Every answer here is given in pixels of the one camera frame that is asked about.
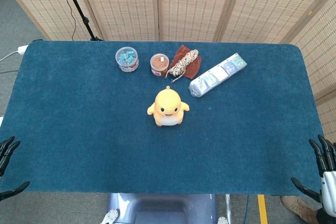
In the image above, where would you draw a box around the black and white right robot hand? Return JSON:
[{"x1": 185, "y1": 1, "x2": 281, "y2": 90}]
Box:
[{"x1": 290, "y1": 134, "x2": 336, "y2": 218}]

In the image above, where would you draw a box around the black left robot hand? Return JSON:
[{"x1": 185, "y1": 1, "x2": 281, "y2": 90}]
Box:
[{"x1": 0, "y1": 136, "x2": 31, "y2": 201}]

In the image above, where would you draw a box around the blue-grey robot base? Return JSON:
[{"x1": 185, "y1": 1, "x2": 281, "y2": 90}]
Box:
[{"x1": 99, "y1": 193, "x2": 229, "y2": 224}]

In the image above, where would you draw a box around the yellow duck plush toy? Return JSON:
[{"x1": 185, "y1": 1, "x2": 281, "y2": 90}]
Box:
[{"x1": 146, "y1": 86, "x2": 190, "y2": 127}]

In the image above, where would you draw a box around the brown shoe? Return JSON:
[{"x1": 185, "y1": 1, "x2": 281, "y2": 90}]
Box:
[{"x1": 280, "y1": 195, "x2": 319, "y2": 220}]

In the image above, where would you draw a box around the plastic-wrapped tissue pack row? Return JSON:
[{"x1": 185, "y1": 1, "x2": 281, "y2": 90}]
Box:
[{"x1": 188, "y1": 52, "x2": 248, "y2": 98}]

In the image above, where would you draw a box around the clear jar of blue clips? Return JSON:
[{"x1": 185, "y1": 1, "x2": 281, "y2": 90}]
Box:
[{"x1": 115, "y1": 46, "x2": 140, "y2": 73}]

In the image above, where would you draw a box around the blue felt table mat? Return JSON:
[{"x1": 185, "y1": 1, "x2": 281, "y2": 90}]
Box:
[{"x1": 0, "y1": 40, "x2": 326, "y2": 196}]

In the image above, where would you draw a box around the black tripod stand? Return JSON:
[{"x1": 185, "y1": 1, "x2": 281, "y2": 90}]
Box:
[{"x1": 58, "y1": 0, "x2": 103, "y2": 41}]

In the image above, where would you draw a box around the clear jar with brown contents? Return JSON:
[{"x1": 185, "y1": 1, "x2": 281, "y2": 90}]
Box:
[{"x1": 150, "y1": 53, "x2": 170, "y2": 78}]

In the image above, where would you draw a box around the brown cloth piece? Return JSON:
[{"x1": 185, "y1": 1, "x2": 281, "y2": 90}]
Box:
[{"x1": 168, "y1": 45, "x2": 203, "y2": 81}]

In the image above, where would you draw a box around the white cable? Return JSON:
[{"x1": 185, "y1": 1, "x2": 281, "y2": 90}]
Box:
[{"x1": 0, "y1": 50, "x2": 19, "y2": 62}]

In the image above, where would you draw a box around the black cable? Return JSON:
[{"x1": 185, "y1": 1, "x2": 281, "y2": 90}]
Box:
[{"x1": 54, "y1": 0, "x2": 78, "y2": 41}]

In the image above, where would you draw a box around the braided patterned rope bundle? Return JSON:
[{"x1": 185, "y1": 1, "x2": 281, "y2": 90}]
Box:
[{"x1": 164, "y1": 49, "x2": 200, "y2": 82}]

